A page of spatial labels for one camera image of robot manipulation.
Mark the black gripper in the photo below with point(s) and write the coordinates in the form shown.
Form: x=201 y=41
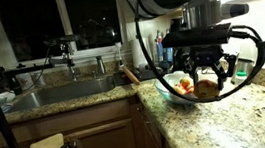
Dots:
x=204 y=55

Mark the yellow red peach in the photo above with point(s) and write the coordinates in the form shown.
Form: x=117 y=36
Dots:
x=205 y=89

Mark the large glass bowl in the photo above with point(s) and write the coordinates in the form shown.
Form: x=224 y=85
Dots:
x=166 y=93

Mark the yellow red apple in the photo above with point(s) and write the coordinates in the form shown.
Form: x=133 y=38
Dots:
x=185 y=82

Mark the tall black appliance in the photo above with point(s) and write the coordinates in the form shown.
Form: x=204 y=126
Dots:
x=179 y=60

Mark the small bottle green cap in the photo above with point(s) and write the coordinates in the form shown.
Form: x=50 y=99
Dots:
x=239 y=79

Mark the blue spray bottle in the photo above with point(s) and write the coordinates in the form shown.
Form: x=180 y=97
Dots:
x=169 y=54

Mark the metal cup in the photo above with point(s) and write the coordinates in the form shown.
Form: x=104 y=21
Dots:
x=247 y=67

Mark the spray bottle red label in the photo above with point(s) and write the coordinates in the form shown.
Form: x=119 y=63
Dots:
x=160 y=52

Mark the black flat tray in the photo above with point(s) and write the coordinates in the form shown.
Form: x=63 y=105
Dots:
x=149 y=73

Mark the pale spray bottle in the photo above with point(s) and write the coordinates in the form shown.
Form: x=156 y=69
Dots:
x=153 y=48

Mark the paper towel roll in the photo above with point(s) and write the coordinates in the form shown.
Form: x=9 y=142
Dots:
x=137 y=53

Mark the wooden rolling pin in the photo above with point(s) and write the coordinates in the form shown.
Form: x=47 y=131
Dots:
x=131 y=75

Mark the white dish brush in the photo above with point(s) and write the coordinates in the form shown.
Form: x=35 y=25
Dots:
x=119 y=53

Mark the metal soap dispenser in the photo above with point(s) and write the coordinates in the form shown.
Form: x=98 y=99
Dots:
x=100 y=66

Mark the wooden base cabinet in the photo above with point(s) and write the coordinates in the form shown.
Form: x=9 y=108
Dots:
x=107 y=144

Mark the chrome kitchen faucet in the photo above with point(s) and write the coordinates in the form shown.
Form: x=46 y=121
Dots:
x=71 y=71

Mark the stainless steel sink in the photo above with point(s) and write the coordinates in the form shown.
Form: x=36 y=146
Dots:
x=64 y=93

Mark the white framed window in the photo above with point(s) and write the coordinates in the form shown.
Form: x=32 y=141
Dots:
x=63 y=25

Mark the white mug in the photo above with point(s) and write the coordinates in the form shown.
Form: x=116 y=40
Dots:
x=39 y=80
x=25 y=81

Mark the light wooden board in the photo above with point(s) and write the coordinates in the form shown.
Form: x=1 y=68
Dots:
x=45 y=144

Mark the black stereo camera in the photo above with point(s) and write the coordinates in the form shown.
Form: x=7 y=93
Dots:
x=63 y=40

